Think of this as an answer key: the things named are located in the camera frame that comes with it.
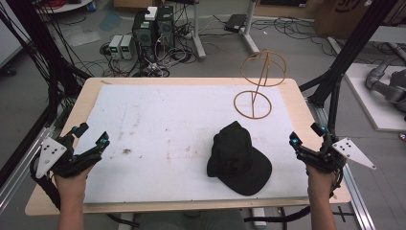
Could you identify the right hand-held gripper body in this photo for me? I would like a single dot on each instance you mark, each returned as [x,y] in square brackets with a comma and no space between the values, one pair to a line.
[346,150]

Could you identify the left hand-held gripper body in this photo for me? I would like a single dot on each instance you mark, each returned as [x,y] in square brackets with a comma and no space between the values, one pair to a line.
[51,153]

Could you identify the black baseball cap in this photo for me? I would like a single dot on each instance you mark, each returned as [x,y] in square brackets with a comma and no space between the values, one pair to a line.
[237,159]

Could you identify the person's left hand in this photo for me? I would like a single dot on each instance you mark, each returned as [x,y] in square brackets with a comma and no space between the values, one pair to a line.
[72,187]

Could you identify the person's right hand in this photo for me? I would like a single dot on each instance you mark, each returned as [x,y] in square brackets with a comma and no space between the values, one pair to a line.
[320,182]

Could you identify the white floor board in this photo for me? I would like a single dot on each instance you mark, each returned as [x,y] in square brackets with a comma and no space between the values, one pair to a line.
[370,108]

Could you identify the white table mat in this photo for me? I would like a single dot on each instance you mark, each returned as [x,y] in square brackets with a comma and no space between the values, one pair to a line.
[166,127]

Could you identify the grey power supply unit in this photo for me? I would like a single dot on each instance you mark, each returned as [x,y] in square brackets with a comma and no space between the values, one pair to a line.
[115,47]
[127,47]

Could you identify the black computer tower green front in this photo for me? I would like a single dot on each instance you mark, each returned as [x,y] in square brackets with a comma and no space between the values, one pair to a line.
[143,38]

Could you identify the brown cardboard box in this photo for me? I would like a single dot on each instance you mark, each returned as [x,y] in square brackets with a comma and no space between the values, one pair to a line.
[341,19]

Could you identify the white metal stand leg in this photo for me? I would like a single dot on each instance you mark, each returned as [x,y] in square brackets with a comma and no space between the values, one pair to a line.
[249,32]
[198,35]

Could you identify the blue tape roll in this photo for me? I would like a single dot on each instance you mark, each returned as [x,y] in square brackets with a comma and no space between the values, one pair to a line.
[91,6]

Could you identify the white round table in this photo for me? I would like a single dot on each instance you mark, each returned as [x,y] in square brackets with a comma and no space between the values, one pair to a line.
[68,5]

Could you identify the flat black device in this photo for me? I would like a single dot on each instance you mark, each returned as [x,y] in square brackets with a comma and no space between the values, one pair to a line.
[235,23]

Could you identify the small white box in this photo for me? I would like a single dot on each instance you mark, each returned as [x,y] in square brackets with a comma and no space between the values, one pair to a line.
[151,13]

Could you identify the aluminium rail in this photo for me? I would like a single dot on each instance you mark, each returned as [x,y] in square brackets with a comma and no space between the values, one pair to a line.
[19,172]
[357,198]

